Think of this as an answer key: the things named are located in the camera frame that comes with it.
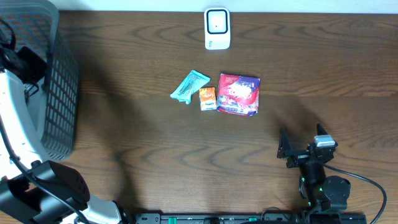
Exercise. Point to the red purple pad package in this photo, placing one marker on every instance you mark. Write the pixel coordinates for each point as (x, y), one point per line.
(238, 95)

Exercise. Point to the orange tissue pack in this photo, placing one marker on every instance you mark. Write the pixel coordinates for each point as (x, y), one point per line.
(207, 99)

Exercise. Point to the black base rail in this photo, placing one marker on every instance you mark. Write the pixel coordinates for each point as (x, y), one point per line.
(156, 218)

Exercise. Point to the teal snack wrapper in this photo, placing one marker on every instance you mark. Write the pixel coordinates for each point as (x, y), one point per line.
(191, 84)

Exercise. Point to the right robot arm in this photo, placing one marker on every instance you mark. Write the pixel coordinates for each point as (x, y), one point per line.
(327, 195)

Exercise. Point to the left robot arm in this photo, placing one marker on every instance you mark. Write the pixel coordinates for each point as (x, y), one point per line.
(40, 191)

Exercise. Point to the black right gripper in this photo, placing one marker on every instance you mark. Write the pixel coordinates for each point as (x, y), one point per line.
(302, 157)

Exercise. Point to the grey plastic mesh basket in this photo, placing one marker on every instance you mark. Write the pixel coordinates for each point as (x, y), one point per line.
(48, 117)

